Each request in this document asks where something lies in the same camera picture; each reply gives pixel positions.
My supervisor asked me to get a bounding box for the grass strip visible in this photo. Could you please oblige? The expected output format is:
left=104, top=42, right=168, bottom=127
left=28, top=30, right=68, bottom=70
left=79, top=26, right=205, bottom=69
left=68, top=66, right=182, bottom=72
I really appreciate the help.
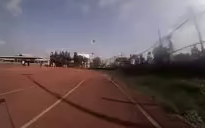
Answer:
left=103, top=69, right=205, bottom=128

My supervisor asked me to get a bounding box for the tall wire fence with poles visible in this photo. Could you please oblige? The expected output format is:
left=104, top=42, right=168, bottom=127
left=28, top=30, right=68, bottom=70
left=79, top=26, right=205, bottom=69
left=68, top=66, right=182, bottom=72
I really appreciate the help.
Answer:
left=103, top=3, right=205, bottom=78

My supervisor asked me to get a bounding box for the red running track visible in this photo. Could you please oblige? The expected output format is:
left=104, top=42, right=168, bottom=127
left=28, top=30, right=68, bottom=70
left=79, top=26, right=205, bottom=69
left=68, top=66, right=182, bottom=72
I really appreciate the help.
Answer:
left=0, top=63, right=191, bottom=128

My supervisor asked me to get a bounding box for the row of trees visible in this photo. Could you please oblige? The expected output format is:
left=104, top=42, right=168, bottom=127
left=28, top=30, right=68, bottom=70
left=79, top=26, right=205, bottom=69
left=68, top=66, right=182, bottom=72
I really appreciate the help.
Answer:
left=49, top=49, right=91, bottom=69

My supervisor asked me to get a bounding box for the low flat-roofed building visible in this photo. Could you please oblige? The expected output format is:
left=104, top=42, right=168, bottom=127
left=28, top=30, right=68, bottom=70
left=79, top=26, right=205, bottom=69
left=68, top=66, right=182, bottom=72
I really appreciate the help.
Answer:
left=0, top=53, right=51, bottom=66

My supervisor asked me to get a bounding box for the floodlight pole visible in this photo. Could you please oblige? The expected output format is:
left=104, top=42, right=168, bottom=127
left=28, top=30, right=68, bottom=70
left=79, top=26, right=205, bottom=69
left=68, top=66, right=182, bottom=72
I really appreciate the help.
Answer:
left=90, top=38, right=96, bottom=68

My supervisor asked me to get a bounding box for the dark building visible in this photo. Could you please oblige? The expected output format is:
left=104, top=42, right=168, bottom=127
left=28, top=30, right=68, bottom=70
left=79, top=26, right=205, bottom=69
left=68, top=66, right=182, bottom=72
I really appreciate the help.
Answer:
left=104, top=54, right=133, bottom=68

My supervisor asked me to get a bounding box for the white building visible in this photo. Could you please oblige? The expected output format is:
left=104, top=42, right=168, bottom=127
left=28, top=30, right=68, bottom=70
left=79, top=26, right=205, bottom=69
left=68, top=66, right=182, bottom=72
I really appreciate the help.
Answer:
left=77, top=52, right=92, bottom=69

